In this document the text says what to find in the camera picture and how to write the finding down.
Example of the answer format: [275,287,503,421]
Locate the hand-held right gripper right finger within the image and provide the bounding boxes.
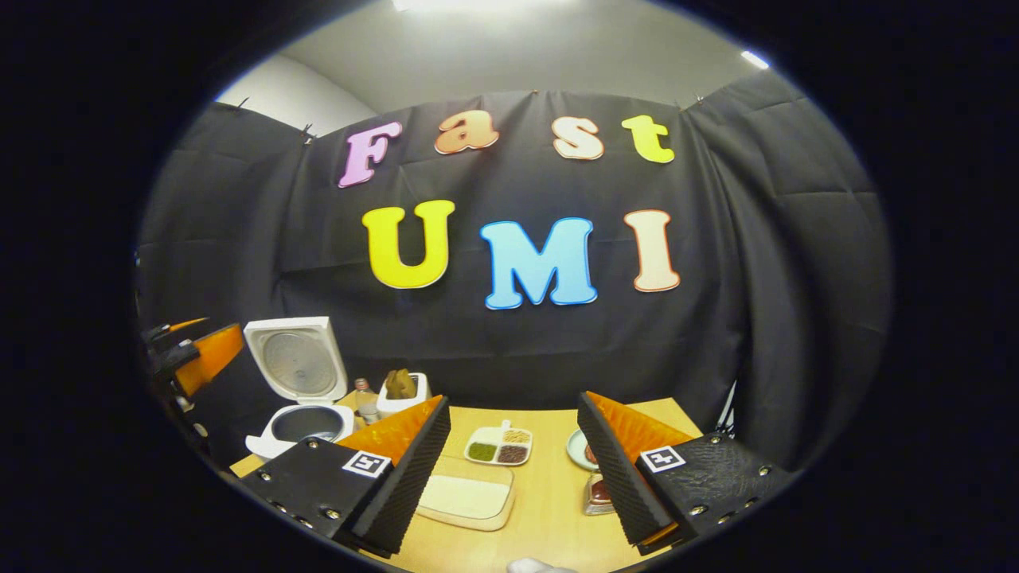
[577,390,797,558]

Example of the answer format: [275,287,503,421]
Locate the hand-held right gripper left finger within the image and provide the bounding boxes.
[239,396,453,559]

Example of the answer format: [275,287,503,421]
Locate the clear wire chopstick holder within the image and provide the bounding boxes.
[584,471,615,516]

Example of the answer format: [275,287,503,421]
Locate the white rice cooker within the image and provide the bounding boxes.
[243,317,355,462]

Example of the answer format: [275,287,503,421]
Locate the clear plastic rice container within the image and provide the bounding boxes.
[414,455,516,532]

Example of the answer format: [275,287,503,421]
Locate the pale green plate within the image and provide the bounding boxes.
[566,430,599,472]

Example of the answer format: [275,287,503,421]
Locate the clear water bottle red label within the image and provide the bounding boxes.
[353,378,379,427]

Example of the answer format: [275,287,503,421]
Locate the white divided dish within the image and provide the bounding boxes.
[464,420,534,467]

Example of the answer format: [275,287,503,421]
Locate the white toaster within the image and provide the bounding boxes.
[376,372,432,419]

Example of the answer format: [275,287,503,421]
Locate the black backdrop cloth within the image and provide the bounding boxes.
[134,70,892,478]

